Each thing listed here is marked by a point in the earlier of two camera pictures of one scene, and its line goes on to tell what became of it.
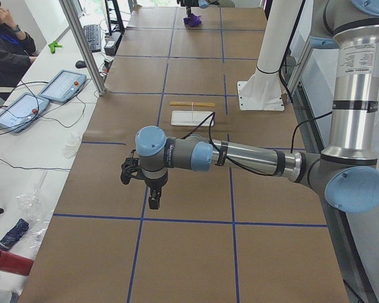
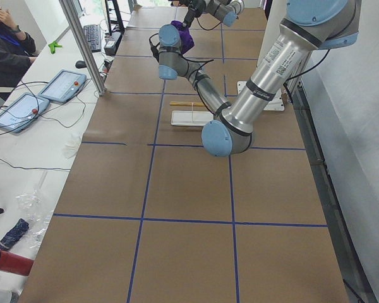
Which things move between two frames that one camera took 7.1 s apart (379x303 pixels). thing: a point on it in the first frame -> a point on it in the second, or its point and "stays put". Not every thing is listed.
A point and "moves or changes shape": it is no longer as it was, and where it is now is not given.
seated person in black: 10,50 stays put
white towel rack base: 192,118 stays put
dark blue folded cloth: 12,237 stays put
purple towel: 192,21 moves or changes shape
